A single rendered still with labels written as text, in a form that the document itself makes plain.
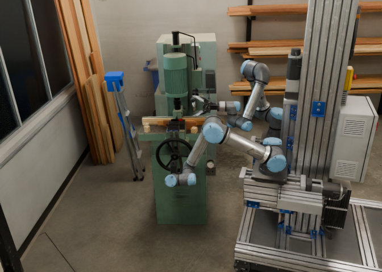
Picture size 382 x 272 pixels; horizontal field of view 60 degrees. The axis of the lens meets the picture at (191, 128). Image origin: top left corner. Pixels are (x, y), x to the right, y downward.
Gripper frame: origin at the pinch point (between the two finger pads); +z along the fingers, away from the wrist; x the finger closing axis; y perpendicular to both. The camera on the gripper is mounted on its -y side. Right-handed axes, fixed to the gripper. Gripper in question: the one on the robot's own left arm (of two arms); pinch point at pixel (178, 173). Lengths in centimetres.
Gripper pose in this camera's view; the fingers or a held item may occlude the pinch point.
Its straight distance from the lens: 245.6
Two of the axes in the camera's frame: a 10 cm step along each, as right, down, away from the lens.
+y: 0.7, 10.0, -0.6
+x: 9.9, -0.7, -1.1
